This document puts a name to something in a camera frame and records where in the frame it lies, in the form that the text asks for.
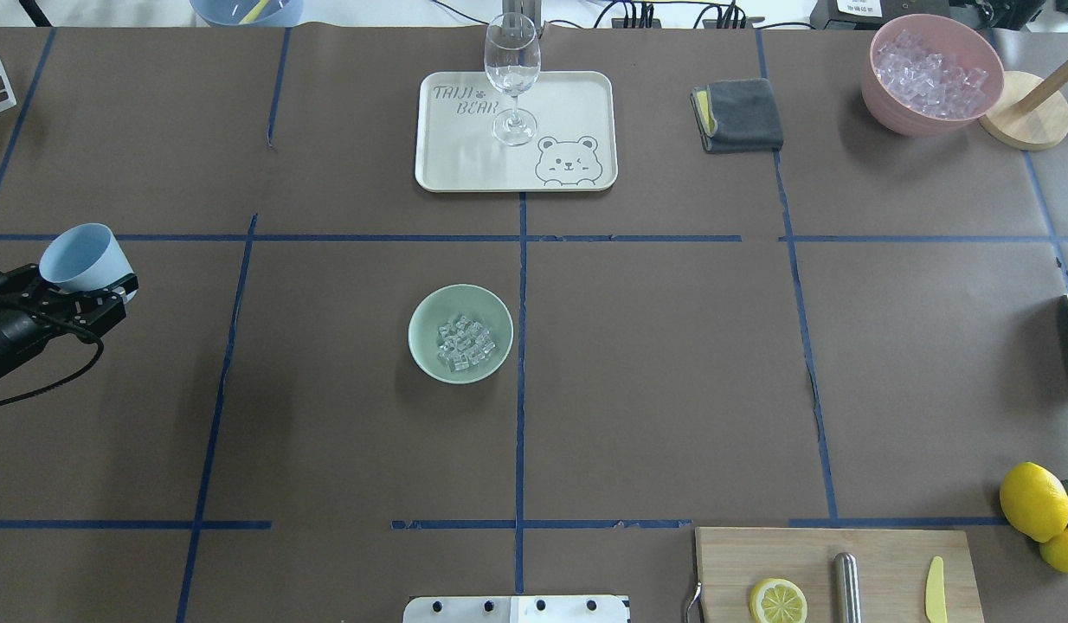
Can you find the wooden cutting board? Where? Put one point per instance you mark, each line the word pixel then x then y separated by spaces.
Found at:
pixel 891 566

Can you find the pink bowl of ice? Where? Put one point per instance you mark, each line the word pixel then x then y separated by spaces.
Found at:
pixel 927 75

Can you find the blue bowl with fork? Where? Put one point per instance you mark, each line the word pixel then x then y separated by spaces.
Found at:
pixel 246 14

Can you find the wooden cup tree stand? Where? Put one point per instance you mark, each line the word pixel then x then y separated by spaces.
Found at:
pixel 1031 113

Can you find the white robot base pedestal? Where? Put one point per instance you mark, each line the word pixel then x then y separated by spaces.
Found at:
pixel 519 608

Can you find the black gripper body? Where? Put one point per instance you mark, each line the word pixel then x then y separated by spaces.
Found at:
pixel 13 330

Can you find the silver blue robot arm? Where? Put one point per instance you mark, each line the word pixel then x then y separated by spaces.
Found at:
pixel 33 312

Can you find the yellow plastic knife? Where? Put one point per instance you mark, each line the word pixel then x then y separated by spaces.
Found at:
pixel 935 604

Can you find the clear ice cubes in bowl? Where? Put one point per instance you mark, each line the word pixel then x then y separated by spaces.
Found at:
pixel 465 343

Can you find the grey folded cloth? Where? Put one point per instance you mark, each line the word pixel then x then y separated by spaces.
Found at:
pixel 737 116

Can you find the wine glass on tray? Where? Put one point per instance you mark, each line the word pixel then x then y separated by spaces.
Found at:
pixel 512 61

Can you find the mint green bowl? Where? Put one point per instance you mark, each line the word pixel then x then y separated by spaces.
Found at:
pixel 446 303

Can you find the steel muddler rod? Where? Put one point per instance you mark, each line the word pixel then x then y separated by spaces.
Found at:
pixel 847 599

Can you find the lemon half slice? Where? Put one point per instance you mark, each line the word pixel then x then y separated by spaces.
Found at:
pixel 777 600

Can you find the light blue plastic cup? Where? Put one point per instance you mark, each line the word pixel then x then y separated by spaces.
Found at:
pixel 83 259

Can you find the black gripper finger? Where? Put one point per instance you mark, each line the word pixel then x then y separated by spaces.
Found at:
pixel 68 299

